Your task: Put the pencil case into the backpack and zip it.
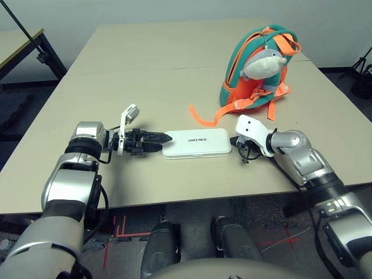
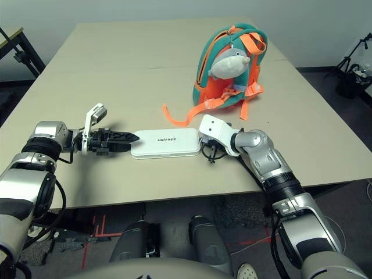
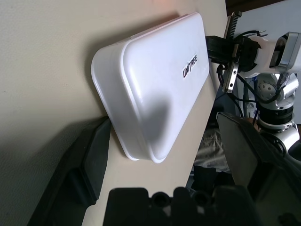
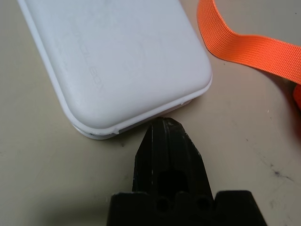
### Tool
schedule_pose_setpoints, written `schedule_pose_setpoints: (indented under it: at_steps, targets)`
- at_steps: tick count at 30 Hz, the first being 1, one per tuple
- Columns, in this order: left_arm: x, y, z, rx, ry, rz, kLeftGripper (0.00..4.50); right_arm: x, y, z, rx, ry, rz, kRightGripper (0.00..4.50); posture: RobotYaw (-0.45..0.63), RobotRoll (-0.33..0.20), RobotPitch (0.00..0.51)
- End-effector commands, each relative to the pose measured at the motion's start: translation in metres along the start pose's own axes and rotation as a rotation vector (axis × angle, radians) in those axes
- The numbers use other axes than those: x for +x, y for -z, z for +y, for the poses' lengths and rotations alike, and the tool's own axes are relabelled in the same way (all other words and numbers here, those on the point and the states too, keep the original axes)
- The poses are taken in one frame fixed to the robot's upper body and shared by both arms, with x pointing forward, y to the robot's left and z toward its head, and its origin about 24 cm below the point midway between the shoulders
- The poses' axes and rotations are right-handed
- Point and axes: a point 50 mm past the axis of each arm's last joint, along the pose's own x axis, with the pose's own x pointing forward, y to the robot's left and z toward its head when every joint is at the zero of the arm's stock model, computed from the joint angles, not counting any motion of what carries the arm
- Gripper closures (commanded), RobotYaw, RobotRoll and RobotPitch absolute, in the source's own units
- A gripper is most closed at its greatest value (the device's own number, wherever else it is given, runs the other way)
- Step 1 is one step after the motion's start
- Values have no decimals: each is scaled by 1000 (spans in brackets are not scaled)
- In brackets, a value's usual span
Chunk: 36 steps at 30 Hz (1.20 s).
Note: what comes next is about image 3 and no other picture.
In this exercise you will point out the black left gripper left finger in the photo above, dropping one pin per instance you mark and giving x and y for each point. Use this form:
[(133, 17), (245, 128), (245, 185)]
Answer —
[(77, 169)]

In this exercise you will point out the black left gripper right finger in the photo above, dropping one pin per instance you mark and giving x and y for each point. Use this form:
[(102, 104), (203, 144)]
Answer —
[(263, 176)]

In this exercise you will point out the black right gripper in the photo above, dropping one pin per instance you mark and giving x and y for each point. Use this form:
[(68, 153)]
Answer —
[(245, 54)]

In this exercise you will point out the white Unitree pencil case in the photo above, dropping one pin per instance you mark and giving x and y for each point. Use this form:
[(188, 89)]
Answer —
[(152, 89)]

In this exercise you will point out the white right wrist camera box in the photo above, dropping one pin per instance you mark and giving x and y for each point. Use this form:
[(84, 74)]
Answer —
[(291, 54)]

